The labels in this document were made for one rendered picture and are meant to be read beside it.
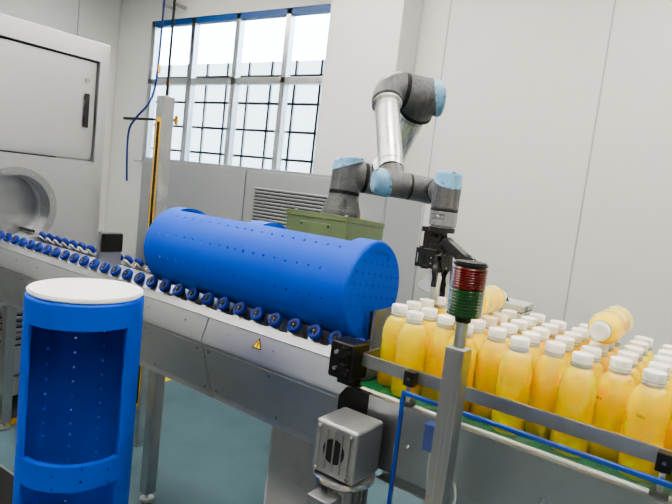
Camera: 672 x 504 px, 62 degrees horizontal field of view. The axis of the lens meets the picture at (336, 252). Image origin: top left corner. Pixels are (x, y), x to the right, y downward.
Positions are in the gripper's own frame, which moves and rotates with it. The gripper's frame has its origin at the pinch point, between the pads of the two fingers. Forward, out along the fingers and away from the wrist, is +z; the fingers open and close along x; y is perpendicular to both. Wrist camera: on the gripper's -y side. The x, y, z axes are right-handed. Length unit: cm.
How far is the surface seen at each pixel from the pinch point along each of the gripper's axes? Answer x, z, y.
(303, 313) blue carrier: 20.9, 8.4, 30.4
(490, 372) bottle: 25.0, 8.2, -25.8
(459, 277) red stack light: 48, -14, -26
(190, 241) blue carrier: 23, -5, 79
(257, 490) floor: -37, 109, 91
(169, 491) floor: -8, 109, 116
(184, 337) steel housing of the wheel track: 23, 27, 77
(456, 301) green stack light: 48, -10, -26
